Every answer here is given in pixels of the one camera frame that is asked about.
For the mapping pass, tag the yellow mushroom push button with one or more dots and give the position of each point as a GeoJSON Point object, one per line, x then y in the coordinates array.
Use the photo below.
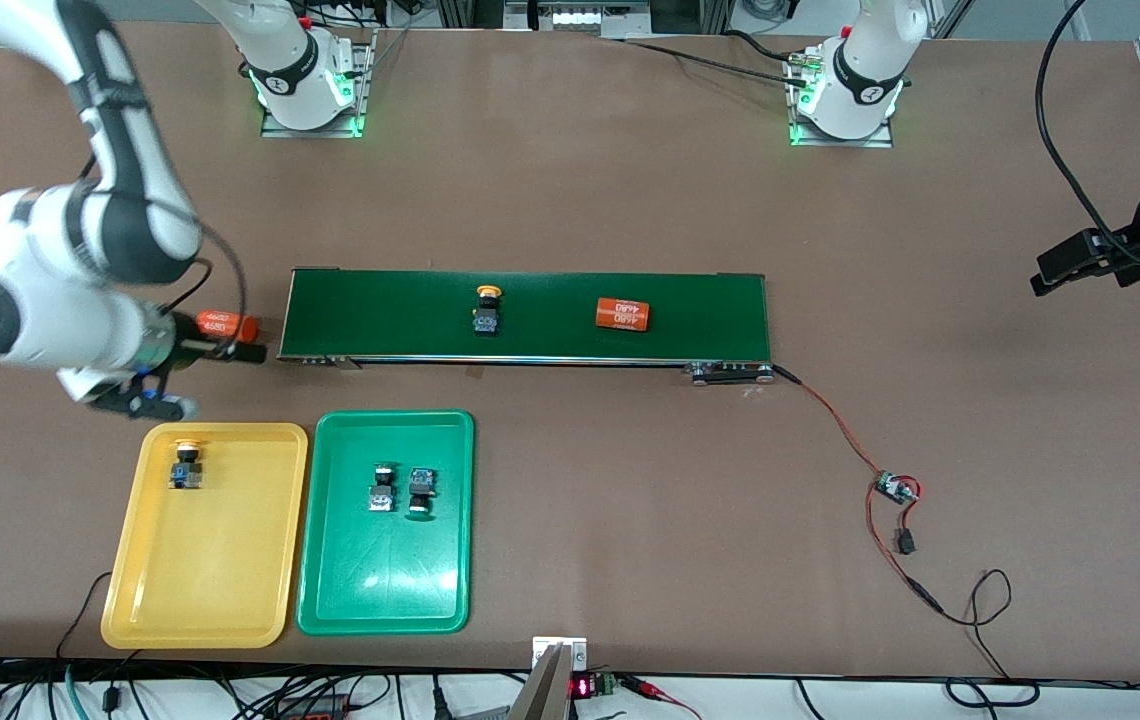
{"type": "Point", "coordinates": [188, 470]}
{"type": "Point", "coordinates": [487, 312]}

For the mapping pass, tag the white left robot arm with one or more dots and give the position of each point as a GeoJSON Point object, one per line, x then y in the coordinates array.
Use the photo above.
{"type": "Point", "coordinates": [860, 70]}

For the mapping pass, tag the green mushroom push button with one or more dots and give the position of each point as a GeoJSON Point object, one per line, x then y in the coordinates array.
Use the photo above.
{"type": "Point", "coordinates": [420, 490]}
{"type": "Point", "coordinates": [382, 490]}

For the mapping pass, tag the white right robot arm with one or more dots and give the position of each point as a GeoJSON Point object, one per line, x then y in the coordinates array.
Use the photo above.
{"type": "Point", "coordinates": [40, 290]}

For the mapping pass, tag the black inline connector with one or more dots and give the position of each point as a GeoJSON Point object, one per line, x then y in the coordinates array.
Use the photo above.
{"type": "Point", "coordinates": [905, 543]}

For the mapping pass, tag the red LED display module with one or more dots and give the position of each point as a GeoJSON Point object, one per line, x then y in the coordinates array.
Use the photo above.
{"type": "Point", "coordinates": [590, 686]}

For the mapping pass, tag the red clip lead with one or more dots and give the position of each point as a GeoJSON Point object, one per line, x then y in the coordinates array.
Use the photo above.
{"type": "Point", "coordinates": [645, 687]}

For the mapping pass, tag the orange cylinder marked 4680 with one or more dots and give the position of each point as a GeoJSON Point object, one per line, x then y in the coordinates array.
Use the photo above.
{"type": "Point", "coordinates": [227, 325]}
{"type": "Point", "coordinates": [623, 314]}

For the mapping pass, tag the orange power strip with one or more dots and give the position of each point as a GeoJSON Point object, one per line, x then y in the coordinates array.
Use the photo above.
{"type": "Point", "coordinates": [315, 710]}

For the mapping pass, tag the green plastic tray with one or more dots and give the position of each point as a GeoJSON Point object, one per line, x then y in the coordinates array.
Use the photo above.
{"type": "Point", "coordinates": [385, 570]}

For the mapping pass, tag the aluminium frame rack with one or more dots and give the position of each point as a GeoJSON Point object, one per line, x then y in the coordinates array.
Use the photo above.
{"type": "Point", "coordinates": [520, 15]}

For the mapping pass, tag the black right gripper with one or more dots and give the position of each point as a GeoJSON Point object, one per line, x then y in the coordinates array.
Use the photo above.
{"type": "Point", "coordinates": [186, 346]}

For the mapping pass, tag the small green controller board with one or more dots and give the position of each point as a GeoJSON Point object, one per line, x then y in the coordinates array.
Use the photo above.
{"type": "Point", "coordinates": [895, 488]}

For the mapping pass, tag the green belt conveyor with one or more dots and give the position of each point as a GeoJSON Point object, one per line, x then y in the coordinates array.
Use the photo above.
{"type": "Point", "coordinates": [380, 315]}

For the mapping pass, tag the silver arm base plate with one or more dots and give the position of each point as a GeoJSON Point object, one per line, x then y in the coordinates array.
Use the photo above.
{"type": "Point", "coordinates": [840, 142]}
{"type": "Point", "coordinates": [310, 131]}

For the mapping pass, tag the grey metal pole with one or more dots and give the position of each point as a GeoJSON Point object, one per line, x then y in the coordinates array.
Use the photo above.
{"type": "Point", "coordinates": [545, 690]}

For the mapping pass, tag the yellow plastic tray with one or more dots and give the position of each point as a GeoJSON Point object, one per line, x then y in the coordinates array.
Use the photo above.
{"type": "Point", "coordinates": [200, 560]}

